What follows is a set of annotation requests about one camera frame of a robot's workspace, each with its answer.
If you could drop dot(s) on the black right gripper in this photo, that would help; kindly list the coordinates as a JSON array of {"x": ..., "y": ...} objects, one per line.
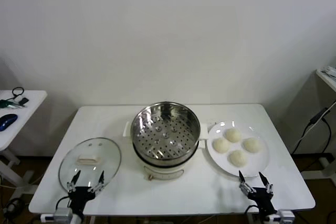
[{"x": 262, "y": 200}]

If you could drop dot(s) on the glass pot lid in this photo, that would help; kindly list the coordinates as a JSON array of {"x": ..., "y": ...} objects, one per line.
[{"x": 105, "y": 155}]

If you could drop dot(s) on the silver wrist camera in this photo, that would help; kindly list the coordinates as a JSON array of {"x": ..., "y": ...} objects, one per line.
[
  {"x": 63, "y": 214},
  {"x": 286, "y": 214}
]

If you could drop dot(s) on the stack of papers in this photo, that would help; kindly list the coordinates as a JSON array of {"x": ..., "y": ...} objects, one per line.
[{"x": 331, "y": 70}]

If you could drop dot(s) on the white side table with papers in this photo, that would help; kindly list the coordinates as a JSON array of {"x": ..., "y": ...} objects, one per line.
[{"x": 325, "y": 75}]

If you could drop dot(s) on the small black tag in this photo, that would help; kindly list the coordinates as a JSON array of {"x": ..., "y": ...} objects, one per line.
[{"x": 24, "y": 100}]

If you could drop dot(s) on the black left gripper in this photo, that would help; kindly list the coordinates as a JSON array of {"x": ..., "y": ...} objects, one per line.
[{"x": 78, "y": 199}]

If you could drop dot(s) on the white round plate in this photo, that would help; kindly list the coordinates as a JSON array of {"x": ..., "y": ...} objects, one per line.
[{"x": 252, "y": 163}]

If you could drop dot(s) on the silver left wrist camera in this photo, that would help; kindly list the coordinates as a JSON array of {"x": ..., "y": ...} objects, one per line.
[{"x": 63, "y": 214}]

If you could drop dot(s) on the stainless steel steamer basket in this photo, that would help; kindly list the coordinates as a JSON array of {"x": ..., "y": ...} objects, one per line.
[{"x": 147, "y": 119}]

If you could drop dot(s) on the cream electric cooking pot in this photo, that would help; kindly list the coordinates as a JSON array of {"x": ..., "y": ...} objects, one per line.
[{"x": 162, "y": 172}]

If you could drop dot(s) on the blue computer mouse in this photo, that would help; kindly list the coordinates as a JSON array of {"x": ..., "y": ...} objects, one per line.
[{"x": 7, "y": 121}]

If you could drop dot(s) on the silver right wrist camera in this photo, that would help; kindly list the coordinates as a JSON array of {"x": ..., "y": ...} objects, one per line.
[{"x": 286, "y": 214}]

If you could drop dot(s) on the white steamed baozi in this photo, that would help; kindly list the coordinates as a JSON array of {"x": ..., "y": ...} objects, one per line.
[
  {"x": 251, "y": 145},
  {"x": 233, "y": 134},
  {"x": 221, "y": 145},
  {"x": 238, "y": 158}
]

